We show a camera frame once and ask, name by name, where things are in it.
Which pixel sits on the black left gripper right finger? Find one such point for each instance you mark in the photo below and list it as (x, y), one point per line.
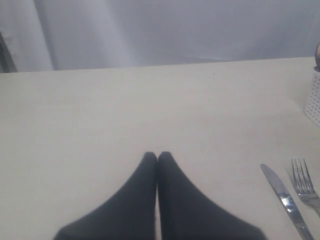
(187, 214)

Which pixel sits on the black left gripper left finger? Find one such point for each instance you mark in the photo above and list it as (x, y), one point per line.
(128, 215)

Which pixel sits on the silver table knife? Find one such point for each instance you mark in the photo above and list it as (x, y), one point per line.
(287, 201)

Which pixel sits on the silver fork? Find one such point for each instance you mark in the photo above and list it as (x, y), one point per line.
(303, 185)

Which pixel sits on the white perforated plastic basket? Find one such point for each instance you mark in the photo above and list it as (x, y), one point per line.
(312, 106)

